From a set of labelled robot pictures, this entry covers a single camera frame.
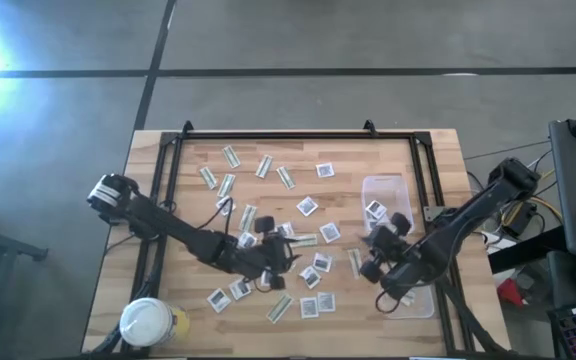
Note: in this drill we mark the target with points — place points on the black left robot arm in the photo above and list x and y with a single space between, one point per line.
168 227

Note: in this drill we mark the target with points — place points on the white antiseptic wipe packet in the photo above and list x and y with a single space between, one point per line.
326 302
265 279
308 206
286 230
329 232
372 225
376 210
218 300
240 288
247 240
222 202
322 261
309 307
325 170
310 277

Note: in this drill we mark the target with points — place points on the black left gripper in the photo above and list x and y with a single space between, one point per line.
263 257

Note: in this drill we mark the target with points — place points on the large clear plastic container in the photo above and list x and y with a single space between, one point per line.
425 310

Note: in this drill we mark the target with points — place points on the black power box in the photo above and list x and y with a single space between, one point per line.
520 222

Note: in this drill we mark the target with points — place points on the small clear plastic container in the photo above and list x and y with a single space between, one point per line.
385 187

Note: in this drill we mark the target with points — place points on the red object on floor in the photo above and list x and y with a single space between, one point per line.
510 295

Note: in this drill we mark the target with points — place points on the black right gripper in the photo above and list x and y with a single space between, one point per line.
390 245

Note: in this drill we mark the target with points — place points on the white power strip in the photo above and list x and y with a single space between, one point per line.
494 243

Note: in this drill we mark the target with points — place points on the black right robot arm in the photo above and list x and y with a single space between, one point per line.
463 222

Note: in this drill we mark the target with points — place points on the black floor stand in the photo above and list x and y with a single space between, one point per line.
8 245

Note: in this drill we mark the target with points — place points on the white wipes canister yellow label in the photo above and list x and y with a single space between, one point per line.
148 322

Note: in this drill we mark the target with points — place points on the black metal table frame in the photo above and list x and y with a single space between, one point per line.
293 135

